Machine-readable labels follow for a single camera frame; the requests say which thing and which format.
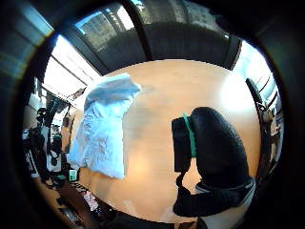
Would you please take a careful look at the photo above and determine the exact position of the black camera tripod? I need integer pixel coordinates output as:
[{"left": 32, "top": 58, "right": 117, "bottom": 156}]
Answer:
[{"left": 28, "top": 107, "right": 65, "bottom": 182}]

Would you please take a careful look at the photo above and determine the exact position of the light blue cloth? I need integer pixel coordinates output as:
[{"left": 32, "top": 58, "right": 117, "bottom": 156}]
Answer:
[{"left": 66, "top": 73, "right": 142, "bottom": 180}]

